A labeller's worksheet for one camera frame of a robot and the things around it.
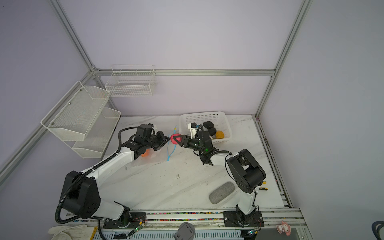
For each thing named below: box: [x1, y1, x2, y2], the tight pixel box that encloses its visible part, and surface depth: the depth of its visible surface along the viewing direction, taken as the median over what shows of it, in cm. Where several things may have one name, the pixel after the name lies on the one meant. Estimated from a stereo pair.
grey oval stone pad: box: [209, 181, 236, 205], surface depth 81 cm
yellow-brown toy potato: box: [215, 130, 225, 139], surface depth 104 cm
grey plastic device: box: [174, 222, 196, 240], surface depth 71 cm
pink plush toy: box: [276, 220, 292, 236], surface depth 71 cm
